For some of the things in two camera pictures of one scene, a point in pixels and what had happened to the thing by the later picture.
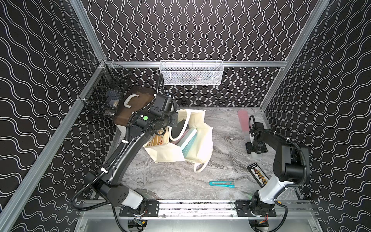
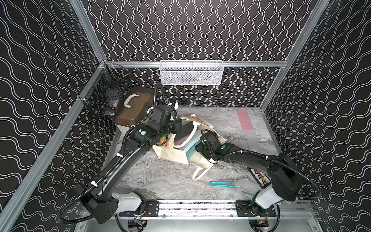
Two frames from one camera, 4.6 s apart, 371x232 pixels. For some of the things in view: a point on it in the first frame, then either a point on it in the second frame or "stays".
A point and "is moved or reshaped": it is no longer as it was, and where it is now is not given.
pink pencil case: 244,118 stays
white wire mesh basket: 192,72 stays
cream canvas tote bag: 196,147 is moved or reshaped
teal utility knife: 222,183 stays
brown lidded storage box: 134,100 stays
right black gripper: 249,149 to 198,147
